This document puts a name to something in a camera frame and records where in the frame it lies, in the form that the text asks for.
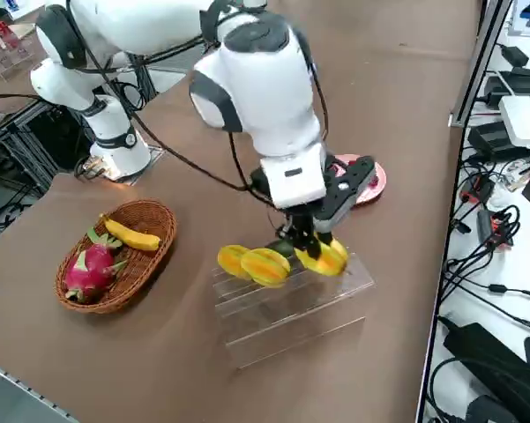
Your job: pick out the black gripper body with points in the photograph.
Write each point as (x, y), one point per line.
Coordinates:
(261, 187)

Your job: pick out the yellow star fruit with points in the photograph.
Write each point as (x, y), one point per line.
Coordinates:
(264, 269)
(229, 260)
(330, 264)

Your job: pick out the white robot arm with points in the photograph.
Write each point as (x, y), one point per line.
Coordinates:
(264, 88)

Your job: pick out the brown wicker basket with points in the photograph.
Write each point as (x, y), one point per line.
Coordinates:
(154, 247)

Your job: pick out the green avocado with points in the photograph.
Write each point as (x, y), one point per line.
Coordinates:
(277, 247)

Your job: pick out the clear acrylic stepped stand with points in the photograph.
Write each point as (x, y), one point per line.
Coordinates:
(291, 317)

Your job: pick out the pink plate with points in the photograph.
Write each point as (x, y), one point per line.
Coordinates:
(377, 187)

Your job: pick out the yellow banana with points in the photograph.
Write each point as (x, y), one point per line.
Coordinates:
(132, 235)

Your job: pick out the red and black plug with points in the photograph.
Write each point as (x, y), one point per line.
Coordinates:
(476, 189)

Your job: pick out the black and orange adapter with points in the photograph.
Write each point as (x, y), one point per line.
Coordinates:
(485, 224)

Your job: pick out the pink dragon fruit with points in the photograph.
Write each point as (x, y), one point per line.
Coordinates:
(92, 266)

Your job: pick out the large black bag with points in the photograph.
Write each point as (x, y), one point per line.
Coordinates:
(489, 352)

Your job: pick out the colourful packet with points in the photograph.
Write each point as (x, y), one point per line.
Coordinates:
(524, 174)

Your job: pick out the white router box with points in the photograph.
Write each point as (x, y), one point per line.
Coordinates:
(524, 119)

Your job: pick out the small black power adapter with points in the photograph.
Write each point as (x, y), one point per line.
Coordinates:
(513, 55)

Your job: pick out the clear rack with red items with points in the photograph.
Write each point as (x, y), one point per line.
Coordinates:
(4, 57)

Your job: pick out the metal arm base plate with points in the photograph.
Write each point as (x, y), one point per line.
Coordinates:
(154, 158)

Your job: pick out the black metal frame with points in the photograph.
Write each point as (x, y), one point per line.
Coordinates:
(35, 132)

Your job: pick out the aluminium frame post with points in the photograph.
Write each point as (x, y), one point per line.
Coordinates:
(478, 66)

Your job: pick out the grey metal rail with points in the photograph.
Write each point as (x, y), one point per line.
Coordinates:
(9, 396)

